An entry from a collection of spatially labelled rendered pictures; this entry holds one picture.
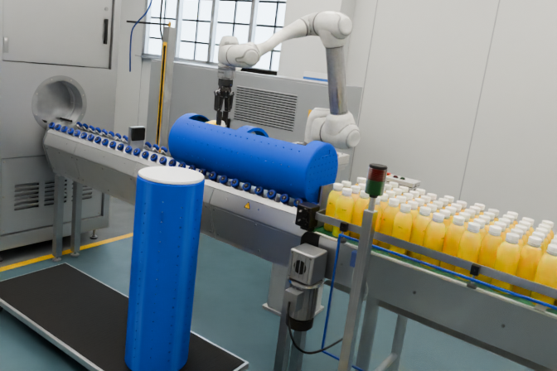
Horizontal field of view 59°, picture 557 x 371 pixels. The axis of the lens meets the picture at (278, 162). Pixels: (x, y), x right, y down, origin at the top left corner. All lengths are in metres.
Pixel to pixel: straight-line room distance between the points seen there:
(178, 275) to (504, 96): 3.49
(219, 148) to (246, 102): 2.05
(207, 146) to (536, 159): 3.17
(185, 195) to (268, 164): 0.41
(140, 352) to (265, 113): 2.52
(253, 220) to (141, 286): 0.57
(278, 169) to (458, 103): 2.99
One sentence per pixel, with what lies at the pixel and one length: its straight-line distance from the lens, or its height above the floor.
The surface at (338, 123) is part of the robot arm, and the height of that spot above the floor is 1.27.
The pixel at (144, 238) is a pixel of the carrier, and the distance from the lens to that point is 2.13.
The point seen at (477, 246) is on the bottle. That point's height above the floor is 1.03.
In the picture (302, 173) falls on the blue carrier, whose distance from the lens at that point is 2.10.
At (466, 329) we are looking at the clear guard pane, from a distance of 1.81.
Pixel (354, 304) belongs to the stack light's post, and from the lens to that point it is 1.82.
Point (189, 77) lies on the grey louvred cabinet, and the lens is 4.89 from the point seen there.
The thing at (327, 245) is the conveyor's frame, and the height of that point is 0.87.
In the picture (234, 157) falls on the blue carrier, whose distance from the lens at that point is 2.33.
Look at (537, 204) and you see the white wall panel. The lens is 4.85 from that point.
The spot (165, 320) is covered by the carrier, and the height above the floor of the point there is 0.42.
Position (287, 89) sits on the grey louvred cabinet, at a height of 1.35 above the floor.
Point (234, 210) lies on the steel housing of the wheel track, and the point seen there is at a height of 0.84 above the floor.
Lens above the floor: 1.55
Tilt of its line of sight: 11 degrees down
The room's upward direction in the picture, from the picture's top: 7 degrees clockwise
